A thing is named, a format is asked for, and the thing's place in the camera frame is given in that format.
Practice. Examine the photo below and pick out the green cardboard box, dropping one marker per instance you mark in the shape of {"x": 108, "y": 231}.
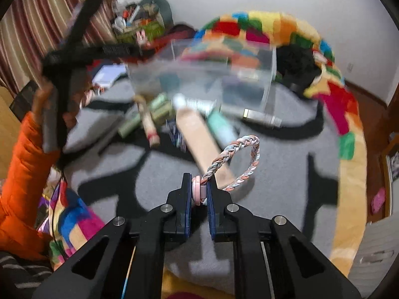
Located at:
{"x": 157, "y": 109}

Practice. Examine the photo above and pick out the blue packet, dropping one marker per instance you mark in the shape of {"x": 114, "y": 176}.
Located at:
{"x": 176, "y": 135}

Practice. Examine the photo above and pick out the wooden furniture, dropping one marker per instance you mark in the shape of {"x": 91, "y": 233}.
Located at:
{"x": 391, "y": 168}

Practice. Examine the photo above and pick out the white notebook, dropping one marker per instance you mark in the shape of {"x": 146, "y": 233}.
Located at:
{"x": 107, "y": 75}

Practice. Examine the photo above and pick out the clear plastic storage box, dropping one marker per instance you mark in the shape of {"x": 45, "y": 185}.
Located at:
{"x": 199, "y": 78}

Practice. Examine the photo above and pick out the grey tube with gold band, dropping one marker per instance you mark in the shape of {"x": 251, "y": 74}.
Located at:
{"x": 258, "y": 116}

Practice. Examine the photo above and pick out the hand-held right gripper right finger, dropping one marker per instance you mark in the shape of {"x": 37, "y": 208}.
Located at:
{"x": 212, "y": 215}

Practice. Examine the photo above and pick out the black cloth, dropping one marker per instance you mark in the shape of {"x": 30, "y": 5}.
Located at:
{"x": 296, "y": 65}

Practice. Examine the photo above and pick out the dark tablet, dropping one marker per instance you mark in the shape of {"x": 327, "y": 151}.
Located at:
{"x": 25, "y": 99}

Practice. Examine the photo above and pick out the white tube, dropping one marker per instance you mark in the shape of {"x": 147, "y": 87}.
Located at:
{"x": 193, "y": 102}

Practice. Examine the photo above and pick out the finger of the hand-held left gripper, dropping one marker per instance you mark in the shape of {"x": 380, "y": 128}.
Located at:
{"x": 112, "y": 50}
{"x": 84, "y": 18}

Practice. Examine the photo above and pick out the person's left forearm orange sleeve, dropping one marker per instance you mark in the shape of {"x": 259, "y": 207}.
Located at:
{"x": 21, "y": 177}

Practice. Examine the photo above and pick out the pale green tube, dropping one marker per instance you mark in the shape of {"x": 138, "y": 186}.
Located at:
{"x": 222, "y": 130}

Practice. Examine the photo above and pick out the cluttered green basket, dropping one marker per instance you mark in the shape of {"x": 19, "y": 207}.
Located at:
{"x": 140, "y": 18}

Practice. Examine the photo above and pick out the colourful patchwork blanket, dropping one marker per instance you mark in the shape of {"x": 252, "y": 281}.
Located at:
{"x": 349, "y": 193}

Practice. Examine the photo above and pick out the striped clothing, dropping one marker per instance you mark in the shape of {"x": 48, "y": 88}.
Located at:
{"x": 18, "y": 274}

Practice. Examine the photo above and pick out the wall socket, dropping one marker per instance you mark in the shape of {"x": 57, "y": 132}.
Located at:
{"x": 350, "y": 67}

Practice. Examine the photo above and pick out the pink slipper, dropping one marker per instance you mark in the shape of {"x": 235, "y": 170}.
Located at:
{"x": 377, "y": 201}

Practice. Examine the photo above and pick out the person's left hand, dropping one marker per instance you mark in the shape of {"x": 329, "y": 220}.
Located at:
{"x": 42, "y": 102}

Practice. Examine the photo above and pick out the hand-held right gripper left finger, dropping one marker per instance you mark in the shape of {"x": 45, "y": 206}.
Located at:
{"x": 187, "y": 205}

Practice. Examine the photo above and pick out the wooden stick with red band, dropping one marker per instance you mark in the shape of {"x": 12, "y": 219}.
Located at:
{"x": 149, "y": 124}

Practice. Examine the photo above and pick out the striped curtain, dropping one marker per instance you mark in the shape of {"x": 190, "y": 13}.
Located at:
{"x": 28, "y": 34}

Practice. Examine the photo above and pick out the wooden headboard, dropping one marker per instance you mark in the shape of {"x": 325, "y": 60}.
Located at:
{"x": 7, "y": 130}

